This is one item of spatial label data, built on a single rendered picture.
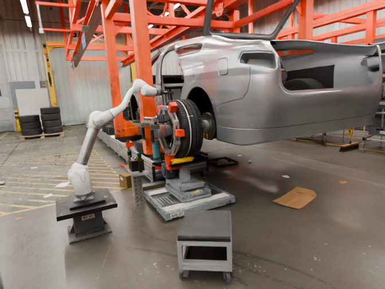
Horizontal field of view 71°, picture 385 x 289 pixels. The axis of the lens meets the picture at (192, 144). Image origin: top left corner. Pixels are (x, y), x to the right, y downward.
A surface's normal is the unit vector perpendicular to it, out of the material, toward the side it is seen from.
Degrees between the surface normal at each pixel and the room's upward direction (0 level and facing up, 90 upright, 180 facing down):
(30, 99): 90
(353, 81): 90
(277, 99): 90
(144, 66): 90
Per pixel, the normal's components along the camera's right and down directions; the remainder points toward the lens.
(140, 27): 0.44, 0.14
